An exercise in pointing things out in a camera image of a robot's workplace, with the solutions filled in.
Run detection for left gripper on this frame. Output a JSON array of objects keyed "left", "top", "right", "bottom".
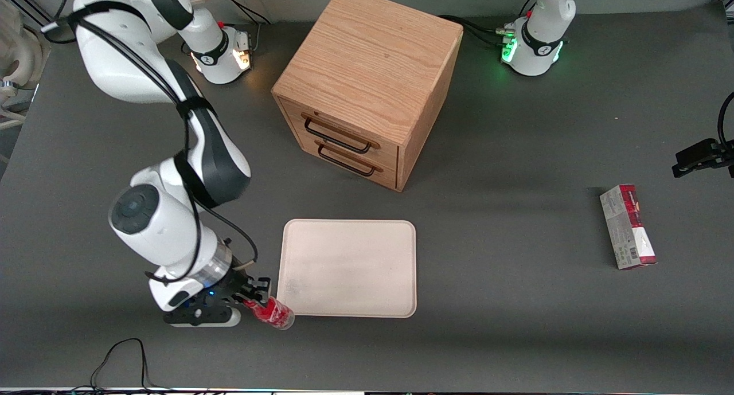
[{"left": 671, "top": 138, "right": 734, "bottom": 179}]

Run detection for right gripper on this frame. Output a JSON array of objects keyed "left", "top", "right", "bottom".
[{"left": 148, "top": 266, "right": 272, "bottom": 316}]

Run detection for red coke bottle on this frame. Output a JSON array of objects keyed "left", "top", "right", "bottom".
[{"left": 243, "top": 296, "right": 295, "bottom": 331}]

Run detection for beige rectangular tray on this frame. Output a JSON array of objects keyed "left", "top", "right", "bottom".
[{"left": 276, "top": 218, "right": 417, "bottom": 319}]

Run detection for grey and red carton box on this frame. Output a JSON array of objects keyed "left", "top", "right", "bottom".
[{"left": 599, "top": 183, "right": 658, "bottom": 271}]

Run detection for wooden two-drawer cabinet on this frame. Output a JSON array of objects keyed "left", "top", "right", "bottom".
[{"left": 271, "top": 0, "right": 464, "bottom": 193}]

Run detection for beige round background object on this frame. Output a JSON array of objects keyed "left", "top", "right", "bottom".
[{"left": 0, "top": 0, "right": 51, "bottom": 129}]

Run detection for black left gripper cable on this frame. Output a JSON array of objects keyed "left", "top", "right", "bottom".
[{"left": 717, "top": 91, "right": 734, "bottom": 150}]

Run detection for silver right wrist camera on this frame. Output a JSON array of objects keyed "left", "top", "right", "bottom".
[{"left": 163, "top": 306, "right": 242, "bottom": 328}]

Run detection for black looped table-edge cable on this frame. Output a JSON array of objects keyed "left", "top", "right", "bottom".
[{"left": 69, "top": 338, "right": 178, "bottom": 393}]

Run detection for black short drawer handle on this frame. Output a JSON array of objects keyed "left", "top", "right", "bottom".
[{"left": 317, "top": 144, "right": 379, "bottom": 178}]

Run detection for black long drawer handle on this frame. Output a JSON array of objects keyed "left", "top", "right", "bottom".
[{"left": 302, "top": 115, "right": 374, "bottom": 155}]

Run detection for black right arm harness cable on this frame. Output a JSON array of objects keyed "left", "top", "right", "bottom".
[{"left": 40, "top": 2, "right": 259, "bottom": 284}]

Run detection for black left arm base cable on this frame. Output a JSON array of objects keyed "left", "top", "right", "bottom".
[{"left": 439, "top": 0, "right": 537, "bottom": 47}]

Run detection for black arm base cable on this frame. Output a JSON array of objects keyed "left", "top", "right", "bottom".
[
  {"left": 439, "top": 0, "right": 537, "bottom": 47},
  {"left": 218, "top": 0, "right": 272, "bottom": 56}
]

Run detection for black right arm base cable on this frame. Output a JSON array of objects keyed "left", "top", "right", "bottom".
[{"left": 218, "top": 0, "right": 272, "bottom": 56}]

